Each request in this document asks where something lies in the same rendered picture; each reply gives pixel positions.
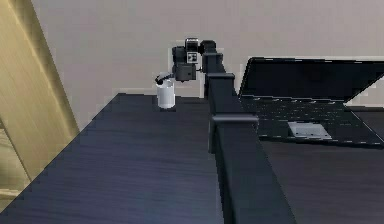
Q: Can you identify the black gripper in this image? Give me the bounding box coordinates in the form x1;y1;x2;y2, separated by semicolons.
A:
154;45;198;85

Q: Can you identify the white cup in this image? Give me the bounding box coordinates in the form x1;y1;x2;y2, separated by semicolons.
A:
156;72;176;110

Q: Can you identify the tan wooden door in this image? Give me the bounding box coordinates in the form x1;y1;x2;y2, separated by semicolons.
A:
0;0;81;212

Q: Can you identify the black laptop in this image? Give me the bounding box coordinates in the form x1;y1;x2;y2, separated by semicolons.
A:
238;56;384;148

